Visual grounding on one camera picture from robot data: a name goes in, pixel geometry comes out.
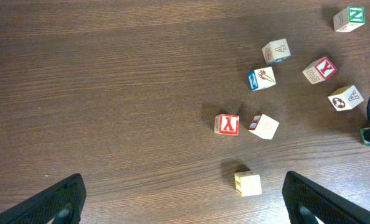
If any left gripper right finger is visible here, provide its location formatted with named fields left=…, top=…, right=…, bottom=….
left=282, top=171, right=370, bottom=224

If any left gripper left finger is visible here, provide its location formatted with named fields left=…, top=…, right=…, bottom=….
left=0, top=174, right=87, bottom=224

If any wooden block green A side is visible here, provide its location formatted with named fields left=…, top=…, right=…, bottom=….
left=328, top=85, right=364, bottom=111

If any wooden block yellow side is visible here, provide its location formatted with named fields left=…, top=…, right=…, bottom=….
left=234, top=171, right=262, bottom=197

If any red y block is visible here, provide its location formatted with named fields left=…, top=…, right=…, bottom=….
left=302, top=57, right=337, bottom=85
left=214, top=114, right=239, bottom=136

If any green N wooden block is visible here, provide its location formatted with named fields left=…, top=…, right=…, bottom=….
left=333, top=6, right=366, bottom=32

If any wooden block ice cream picture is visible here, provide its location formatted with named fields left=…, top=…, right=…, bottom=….
left=247, top=67, right=276, bottom=91

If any blue-sided wooden block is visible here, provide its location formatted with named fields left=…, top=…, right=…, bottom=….
left=262, top=39, right=291, bottom=65

